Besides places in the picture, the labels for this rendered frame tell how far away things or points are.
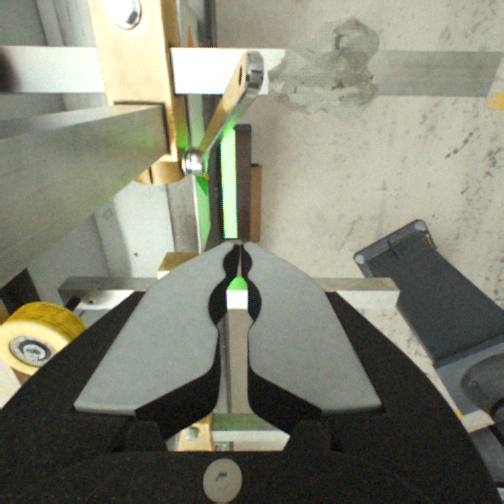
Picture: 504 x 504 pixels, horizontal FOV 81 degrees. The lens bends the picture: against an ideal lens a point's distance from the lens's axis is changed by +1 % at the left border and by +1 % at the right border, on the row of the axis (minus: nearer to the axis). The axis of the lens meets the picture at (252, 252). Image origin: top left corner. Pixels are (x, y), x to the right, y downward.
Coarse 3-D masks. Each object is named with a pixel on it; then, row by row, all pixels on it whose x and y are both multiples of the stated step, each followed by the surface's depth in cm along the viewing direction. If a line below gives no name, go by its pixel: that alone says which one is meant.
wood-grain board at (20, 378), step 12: (0, 300) 31; (0, 312) 31; (0, 324) 31; (0, 360) 32; (0, 372) 33; (12, 372) 33; (0, 384) 34; (12, 384) 34; (0, 396) 35; (0, 408) 36
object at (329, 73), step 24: (336, 24) 20; (360, 24) 20; (288, 48) 21; (312, 48) 21; (336, 48) 21; (360, 48) 21; (288, 72) 22; (312, 72) 21; (336, 72) 21; (360, 72) 22; (288, 96) 22; (312, 96) 23; (336, 96) 22; (360, 96) 22
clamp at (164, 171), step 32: (96, 0) 19; (160, 0) 19; (96, 32) 20; (128, 32) 20; (160, 32) 20; (128, 64) 21; (160, 64) 21; (128, 96) 22; (160, 96) 22; (160, 160) 24
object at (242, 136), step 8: (240, 136) 39; (248, 136) 39; (240, 144) 40; (248, 144) 40; (240, 152) 40; (248, 152) 40; (240, 160) 41; (248, 160) 41; (240, 168) 41; (248, 168) 41; (240, 176) 42; (248, 176) 42; (240, 184) 43; (248, 184) 43; (240, 192) 43; (248, 192) 43; (240, 200) 44; (248, 200) 44; (240, 208) 44; (248, 208) 44; (240, 216) 45; (248, 216) 45; (240, 224) 46; (248, 224) 46; (240, 232) 46; (248, 232) 46
